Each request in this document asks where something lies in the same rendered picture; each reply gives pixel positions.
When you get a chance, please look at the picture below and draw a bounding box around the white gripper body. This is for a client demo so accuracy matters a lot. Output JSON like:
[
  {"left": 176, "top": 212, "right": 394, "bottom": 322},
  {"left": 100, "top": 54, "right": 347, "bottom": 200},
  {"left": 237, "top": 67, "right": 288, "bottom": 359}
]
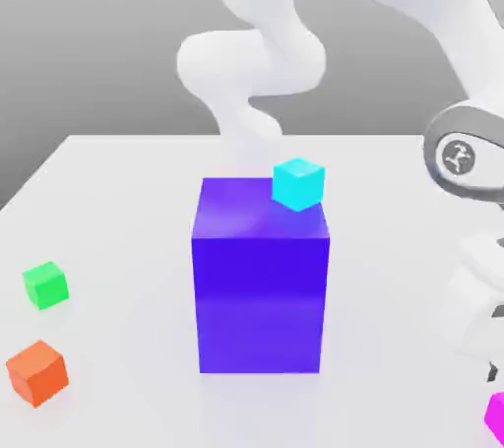
[{"left": 449, "top": 268, "right": 504, "bottom": 363}]

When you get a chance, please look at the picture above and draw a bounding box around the small magenta cube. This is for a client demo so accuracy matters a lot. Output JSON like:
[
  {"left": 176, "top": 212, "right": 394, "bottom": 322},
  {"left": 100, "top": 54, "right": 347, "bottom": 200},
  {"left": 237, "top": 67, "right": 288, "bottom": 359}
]
[{"left": 483, "top": 391, "right": 504, "bottom": 446}]

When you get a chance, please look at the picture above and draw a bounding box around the small cyan cube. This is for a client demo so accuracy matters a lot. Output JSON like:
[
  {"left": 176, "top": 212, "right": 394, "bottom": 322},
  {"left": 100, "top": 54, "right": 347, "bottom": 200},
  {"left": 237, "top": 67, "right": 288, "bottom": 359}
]
[{"left": 271, "top": 157, "right": 327, "bottom": 214}]

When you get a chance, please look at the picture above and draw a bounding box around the small green cube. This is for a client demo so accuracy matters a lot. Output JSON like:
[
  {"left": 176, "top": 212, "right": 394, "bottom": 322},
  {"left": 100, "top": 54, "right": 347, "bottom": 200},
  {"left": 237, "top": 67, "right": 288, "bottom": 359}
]
[{"left": 22, "top": 260, "right": 71, "bottom": 311}]

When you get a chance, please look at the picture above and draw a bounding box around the small orange cube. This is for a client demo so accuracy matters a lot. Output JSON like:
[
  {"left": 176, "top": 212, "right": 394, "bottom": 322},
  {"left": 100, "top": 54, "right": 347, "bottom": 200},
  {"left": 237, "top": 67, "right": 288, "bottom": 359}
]
[{"left": 5, "top": 339, "right": 71, "bottom": 410}]

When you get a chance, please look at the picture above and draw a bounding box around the large purple box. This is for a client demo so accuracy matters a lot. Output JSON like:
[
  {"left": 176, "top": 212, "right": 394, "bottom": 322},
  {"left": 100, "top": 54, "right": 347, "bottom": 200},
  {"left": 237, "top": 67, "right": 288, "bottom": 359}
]
[{"left": 191, "top": 176, "right": 331, "bottom": 375}]

